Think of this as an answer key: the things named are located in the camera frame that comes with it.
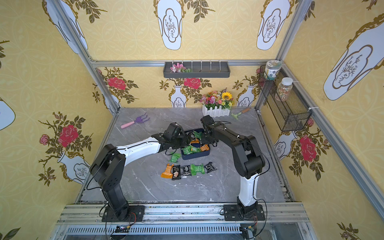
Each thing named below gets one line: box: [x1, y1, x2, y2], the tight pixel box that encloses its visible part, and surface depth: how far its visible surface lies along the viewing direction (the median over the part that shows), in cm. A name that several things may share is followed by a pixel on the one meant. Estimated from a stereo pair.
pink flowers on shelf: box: [170, 62, 192, 73], surface depth 89 cm
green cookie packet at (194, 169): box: [190, 164, 205, 176], surface depth 89 cm
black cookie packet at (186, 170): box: [180, 165, 192, 176], surface depth 89 cm
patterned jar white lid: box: [264, 59, 283, 81], surface depth 87 cm
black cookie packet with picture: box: [171, 164, 182, 181], surface depth 89 cm
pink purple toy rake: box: [120, 112, 150, 129], surface depth 116 cm
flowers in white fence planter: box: [200, 89, 234, 117], surface depth 108 cm
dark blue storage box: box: [180, 128, 210, 160], surface depth 97 cm
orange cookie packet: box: [160, 163, 174, 179], surface depth 88 cm
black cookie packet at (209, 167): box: [204, 161, 217, 173], surface depth 90 cm
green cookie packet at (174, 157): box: [168, 152, 181, 163], surface depth 94 cm
